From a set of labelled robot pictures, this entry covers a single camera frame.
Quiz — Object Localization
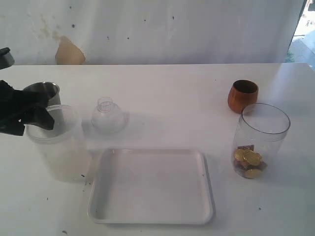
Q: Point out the clear shaker lid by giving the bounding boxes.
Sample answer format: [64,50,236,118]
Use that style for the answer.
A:
[91,97,126,134]

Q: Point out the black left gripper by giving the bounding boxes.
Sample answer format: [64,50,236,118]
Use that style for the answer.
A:
[0,80,55,136]

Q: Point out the chocolate pieces and gold coins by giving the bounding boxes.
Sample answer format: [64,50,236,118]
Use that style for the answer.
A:
[232,145,267,179]

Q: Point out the brown wooden cup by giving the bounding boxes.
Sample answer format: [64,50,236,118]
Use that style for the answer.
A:
[227,80,259,114]

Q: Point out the white plastic tray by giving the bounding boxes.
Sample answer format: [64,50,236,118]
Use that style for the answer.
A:
[88,148,214,225]

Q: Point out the translucent plastic container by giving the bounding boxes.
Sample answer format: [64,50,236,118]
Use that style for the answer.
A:
[26,105,91,182]

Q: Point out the clear shaker cup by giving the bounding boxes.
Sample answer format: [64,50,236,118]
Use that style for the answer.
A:
[231,103,291,173]

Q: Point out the stainless steel cup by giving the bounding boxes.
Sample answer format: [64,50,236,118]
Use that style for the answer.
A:
[23,82,61,106]

